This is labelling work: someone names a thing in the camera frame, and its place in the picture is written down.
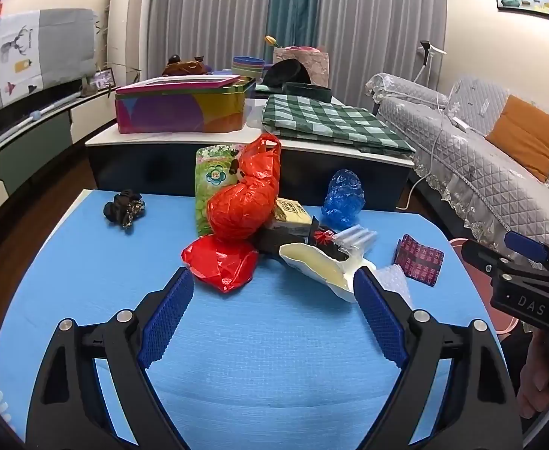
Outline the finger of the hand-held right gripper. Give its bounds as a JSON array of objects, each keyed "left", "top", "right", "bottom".
[
  {"left": 461, "top": 239, "right": 519, "bottom": 278},
  {"left": 505, "top": 231, "right": 549, "bottom": 270}
]

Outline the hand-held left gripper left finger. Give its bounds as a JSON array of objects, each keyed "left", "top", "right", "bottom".
[{"left": 25, "top": 266, "right": 195, "bottom": 450}]

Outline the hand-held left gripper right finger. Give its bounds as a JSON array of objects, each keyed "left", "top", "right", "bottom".
[{"left": 353, "top": 265, "right": 523, "bottom": 450}]

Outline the pink bin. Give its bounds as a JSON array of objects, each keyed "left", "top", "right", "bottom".
[{"left": 448, "top": 238, "right": 519, "bottom": 336}]

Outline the black red snack wrapper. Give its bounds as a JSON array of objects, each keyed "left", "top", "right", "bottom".
[{"left": 308, "top": 216, "right": 338, "bottom": 249}]

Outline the black pouch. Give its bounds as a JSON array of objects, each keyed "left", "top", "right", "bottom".
[{"left": 254, "top": 225, "right": 313, "bottom": 258}]

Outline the person's right hand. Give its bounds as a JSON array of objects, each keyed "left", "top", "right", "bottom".
[{"left": 517, "top": 329, "right": 549, "bottom": 417}]

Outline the clear bubble wrap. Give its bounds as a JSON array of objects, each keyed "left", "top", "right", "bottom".
[{"left": 373, "top": 265, "right": 413, "bottom": 310}]

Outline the maroon patterned box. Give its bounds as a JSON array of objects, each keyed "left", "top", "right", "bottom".
[{"left": 393, "top": 234, "right": 445, "bottom": 288}]

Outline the flat red plastic bag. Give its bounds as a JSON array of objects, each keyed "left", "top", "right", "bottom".
[{"left": 181, "top": 235, "right": 259, "bottom": 294}]

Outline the white ribbed plastic piece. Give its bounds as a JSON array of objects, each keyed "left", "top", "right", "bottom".
[{"left": 333, "top": 225, "right": 378, "bottom": 256}]

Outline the sofa with grey quilted cover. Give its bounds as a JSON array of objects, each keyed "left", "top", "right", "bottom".
[{"left": 365, "top": 72, "right": 549, "bottom": 263}]

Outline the blue table mat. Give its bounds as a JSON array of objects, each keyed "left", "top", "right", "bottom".
[{"left": 0, "top": 189, "right": 505, "bottom": 450}]

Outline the large orange cushion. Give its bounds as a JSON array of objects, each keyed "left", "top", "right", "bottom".
[{"left": 485, "top": 94, "right": 549, "bottom": 183}]

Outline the black hair scrunchie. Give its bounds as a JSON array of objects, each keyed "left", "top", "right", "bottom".
[{"left": 103, "top": 189, "right": 146, "bottom": 230}]

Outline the blue plastic bag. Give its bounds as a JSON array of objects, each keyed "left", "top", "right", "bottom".
[{"left": 321, "top": 169, "right": 365, "bottom": 229}]

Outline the knotted red plastic bag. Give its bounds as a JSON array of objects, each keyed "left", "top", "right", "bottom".
[{"left": 207, "top": 133, "right": 282, "bottom": 243}]

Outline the yellow tissue packet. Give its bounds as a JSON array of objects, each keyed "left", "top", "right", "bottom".
[{"left": 272, "top": 197, "right": 313, "bottom": 233}]

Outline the green panda print pouch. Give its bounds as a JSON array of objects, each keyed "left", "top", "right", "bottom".
[{"left": 194, "top": 144, "right": 244, "bottom": 237}]

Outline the dark coffee table white top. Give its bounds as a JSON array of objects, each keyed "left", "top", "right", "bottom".
[{"left": 85, "top": 98, "right": 416, "bottom": 209}]

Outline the green checkered cloth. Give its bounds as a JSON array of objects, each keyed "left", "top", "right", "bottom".
[{"left": 261, "top": 94, "right": 417, "bottom": 155}]

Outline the colourful tin box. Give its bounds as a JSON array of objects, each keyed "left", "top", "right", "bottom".
[{"left": 115, "top": 76, "right": 256, "bottom": 134}]

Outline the tv cabinet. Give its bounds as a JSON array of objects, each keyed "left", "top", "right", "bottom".
[{"left": 0, "top": 87, "right": 120, "bottom": 198}]

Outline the white stand lamp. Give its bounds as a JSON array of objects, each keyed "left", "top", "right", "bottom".
[{"left": 417, "top": 40, "right": 446, "bottom": 85}]

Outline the dark green round tin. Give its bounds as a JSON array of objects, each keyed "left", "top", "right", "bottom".
[{"left": 284, "top": 82, "right": 332, "bottom": 102}]

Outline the white blue rod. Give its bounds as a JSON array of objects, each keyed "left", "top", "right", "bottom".
[{"left": 0, "top": 94, "right": 80, "bottom": 151}]

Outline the thin branch plant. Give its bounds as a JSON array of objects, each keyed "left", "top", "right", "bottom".
[{"left": 98, "top": 4, "right": 141, "bottom": 80}]

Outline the pink lace bag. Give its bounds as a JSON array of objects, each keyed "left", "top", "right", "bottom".
[{"left": 273, "top": 46, "right": 330, "bottom": 89}]

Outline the brown teapot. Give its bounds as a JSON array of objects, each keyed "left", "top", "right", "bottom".
[{"left": 162, "top": 55, "right": 208, "bottom": 77}]

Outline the grey curtain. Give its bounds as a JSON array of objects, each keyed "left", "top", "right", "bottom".
[
  {"left": 316, "top": 0, "right": 448, "bottom": 104},
  {"left": 145, "top": 0, "right": 275, "bottom": 76}
]

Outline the black hat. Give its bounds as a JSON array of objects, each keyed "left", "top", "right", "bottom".
[{"left": 264, "top": 59, "right": 311, "bottom": 89}]

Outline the stack of coloured bowls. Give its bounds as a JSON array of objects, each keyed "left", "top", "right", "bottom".
[{"left": 232, "top": 56, "right": 266, "bottom": 78}]

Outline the grey tv dust cover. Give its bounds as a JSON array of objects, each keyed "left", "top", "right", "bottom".
[{"left": 0, "top": 8, "right": 98, "bottom": 125}]

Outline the teal curtain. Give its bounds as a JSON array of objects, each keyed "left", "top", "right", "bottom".
[{"left": 267, "top": 0, "right": 322, "bottom": 50}]

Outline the white cable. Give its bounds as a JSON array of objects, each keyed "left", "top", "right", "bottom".
[{"left": 396, "top": 89, "right": 453, "bottom": 210}]

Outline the small photo frame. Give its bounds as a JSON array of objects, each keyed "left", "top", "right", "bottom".
[{"left": 93, "top": 68, "right": 116, "bottom": 90}]

